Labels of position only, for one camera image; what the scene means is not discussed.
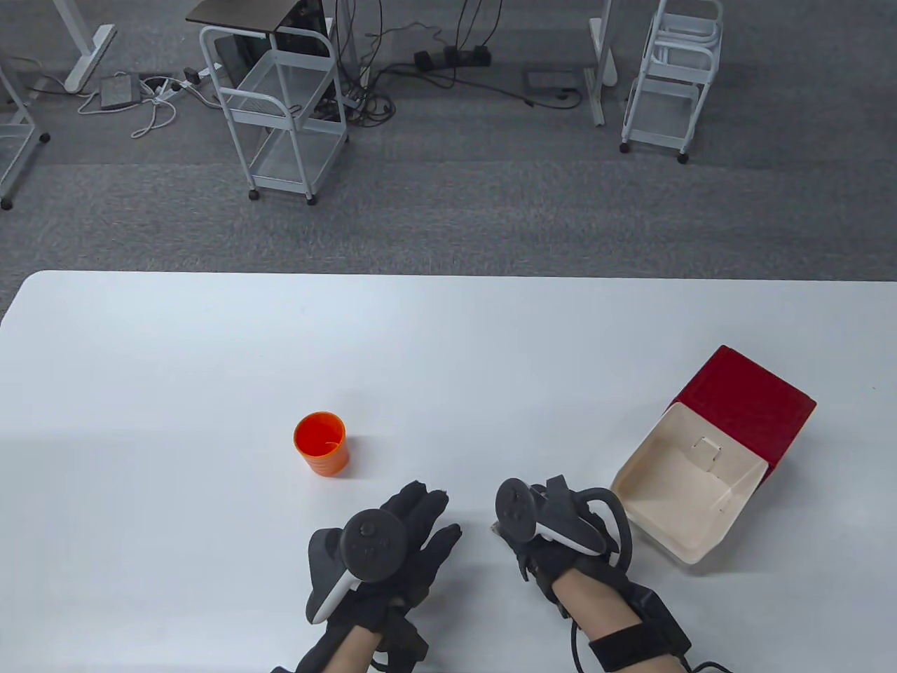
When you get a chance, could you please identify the person's right hand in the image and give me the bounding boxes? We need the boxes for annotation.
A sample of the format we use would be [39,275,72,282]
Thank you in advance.
[499,522,621,621]

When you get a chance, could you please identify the person's left hand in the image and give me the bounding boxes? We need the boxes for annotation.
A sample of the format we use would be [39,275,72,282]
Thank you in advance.
[329,481,463,635]

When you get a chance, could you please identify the orange cup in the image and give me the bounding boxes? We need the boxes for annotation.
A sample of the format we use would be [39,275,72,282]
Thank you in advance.
[293,412,350,477]

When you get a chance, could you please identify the red tea bag box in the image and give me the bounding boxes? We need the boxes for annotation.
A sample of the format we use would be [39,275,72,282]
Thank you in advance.
[610,345,818,566]

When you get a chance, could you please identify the person's left forearm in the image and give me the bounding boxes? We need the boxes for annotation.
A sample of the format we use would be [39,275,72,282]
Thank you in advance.
[329,624,386,673]

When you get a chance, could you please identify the person's right forearm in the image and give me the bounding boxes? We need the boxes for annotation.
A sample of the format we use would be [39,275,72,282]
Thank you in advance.
[554,564,691,673]

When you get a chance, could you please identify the grey flat box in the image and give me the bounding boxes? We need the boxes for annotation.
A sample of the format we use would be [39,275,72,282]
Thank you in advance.
[98,73,143,111]

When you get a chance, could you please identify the black left hand controller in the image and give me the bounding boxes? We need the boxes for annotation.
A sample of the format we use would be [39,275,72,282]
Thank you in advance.
[306,510,409,626]

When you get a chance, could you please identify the grey floor plate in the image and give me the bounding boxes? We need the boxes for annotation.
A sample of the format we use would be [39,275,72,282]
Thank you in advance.
[522,65,584,100]

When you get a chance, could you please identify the white desk leg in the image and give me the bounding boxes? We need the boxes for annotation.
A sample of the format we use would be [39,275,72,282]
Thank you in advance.
[587,0,619,128]
[53,0,118,94]

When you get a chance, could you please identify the black power strip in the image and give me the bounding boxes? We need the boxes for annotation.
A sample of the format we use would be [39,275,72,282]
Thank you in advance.
[413,45,493,72]

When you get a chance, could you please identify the white power strip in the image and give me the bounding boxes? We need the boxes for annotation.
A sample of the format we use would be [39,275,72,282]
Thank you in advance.
[160,64,224,95]

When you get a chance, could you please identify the black computer tower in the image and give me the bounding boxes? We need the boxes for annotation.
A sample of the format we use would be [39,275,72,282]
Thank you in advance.
[235,0,331,67]

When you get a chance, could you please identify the dark wooden desk board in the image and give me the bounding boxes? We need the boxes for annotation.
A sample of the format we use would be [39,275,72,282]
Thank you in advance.
[186,0,303,34]

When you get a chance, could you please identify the black left wrist mount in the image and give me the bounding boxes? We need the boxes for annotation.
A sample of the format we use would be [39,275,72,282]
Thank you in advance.
[371,606,432,673]

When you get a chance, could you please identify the black right wrist strap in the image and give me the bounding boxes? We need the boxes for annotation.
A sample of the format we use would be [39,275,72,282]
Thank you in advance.
[585,585,694,673]

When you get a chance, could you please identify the black cable bundle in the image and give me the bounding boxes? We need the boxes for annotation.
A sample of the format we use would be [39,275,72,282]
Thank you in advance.
[333,0,586,128]

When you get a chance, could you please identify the white wire utility cart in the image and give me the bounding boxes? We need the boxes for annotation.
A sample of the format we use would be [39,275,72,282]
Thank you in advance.
[0,60,51,211]
[619,0,724,164]
[199,25,349,205]

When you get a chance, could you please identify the white cable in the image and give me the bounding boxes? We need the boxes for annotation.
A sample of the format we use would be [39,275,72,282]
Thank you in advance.
[76,70,179,139]

